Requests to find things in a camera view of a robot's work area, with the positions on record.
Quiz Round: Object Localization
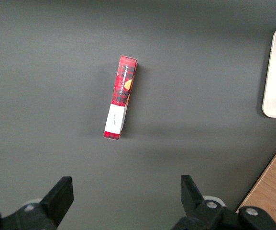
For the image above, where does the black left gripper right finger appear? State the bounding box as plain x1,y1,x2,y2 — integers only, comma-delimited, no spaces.
170,174,240,230

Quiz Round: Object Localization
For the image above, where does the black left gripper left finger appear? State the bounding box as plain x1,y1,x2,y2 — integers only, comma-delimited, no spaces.
0,176,75,230

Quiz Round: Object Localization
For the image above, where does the wooden drawer cabinet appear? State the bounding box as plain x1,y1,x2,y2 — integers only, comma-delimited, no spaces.
235,143,276,230

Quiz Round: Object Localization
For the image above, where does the red plaid shortbread box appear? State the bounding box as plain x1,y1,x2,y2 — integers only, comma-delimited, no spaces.
103,55,138,140

